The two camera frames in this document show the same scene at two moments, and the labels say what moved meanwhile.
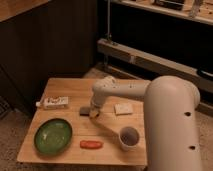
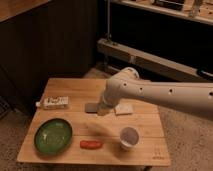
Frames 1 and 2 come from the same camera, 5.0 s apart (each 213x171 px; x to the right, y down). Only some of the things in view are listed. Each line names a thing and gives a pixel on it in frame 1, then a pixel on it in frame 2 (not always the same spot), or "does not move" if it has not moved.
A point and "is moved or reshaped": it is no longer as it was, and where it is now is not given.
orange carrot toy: [91, 144] does not move
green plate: [53, 136] does not move
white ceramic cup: [129, 138] does not move
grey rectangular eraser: [84, 111] is moved or reshaped
